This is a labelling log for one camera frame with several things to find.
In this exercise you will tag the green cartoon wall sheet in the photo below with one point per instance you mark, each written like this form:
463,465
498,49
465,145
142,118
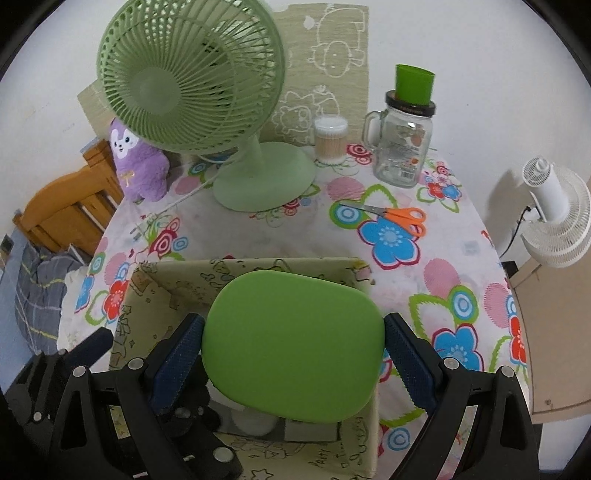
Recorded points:
332,55

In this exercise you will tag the cotton swab tub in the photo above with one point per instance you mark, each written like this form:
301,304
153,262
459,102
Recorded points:
330,143

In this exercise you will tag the white round case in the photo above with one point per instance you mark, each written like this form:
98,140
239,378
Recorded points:
254,422

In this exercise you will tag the white floor fan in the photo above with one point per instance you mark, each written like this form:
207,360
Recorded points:
554,198

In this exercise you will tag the green desk fan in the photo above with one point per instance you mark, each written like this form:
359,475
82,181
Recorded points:
152,92

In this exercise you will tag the yellow patterned storage box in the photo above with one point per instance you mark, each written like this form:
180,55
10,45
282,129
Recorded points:
152,295

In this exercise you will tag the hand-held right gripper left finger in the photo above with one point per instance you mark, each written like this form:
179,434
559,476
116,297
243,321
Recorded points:
180,357

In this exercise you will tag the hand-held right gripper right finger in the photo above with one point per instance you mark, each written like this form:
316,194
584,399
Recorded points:
411,364

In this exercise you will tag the wooden bed headboard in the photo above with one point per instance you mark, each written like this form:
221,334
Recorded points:
64,207

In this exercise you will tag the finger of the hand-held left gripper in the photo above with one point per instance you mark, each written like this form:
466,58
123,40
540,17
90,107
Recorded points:
90,348
203,443

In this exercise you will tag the beige door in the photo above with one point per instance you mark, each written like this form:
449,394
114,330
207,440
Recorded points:
554,346

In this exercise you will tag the floral tablecloth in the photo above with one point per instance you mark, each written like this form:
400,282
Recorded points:
434,286

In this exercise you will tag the wall socket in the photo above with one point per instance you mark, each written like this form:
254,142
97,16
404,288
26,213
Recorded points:
6,243

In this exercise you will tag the purple plush toy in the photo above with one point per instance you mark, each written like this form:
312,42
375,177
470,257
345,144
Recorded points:
138,170

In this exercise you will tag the grey plaid pillow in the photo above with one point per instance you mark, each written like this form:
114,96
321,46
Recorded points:
41,295

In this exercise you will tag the glass mug jar green cap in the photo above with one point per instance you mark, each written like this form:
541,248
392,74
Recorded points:
401,147

